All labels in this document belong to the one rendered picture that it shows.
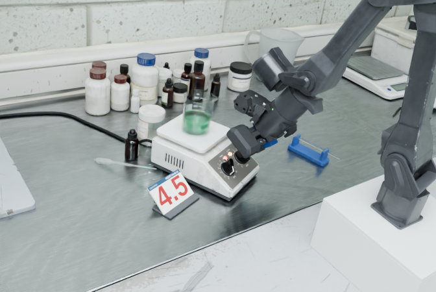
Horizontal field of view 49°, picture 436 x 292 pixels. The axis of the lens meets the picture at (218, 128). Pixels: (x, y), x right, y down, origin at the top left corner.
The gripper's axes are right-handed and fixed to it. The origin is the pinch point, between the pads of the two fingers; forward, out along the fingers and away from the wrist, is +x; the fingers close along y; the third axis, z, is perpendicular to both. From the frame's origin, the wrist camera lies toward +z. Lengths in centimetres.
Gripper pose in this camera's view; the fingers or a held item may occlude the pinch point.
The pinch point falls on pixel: (249, 145)
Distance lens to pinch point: 97.9
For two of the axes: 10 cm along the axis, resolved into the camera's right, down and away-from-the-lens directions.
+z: -5.9, -7.7, 2.2
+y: -6.0, 2.4, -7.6
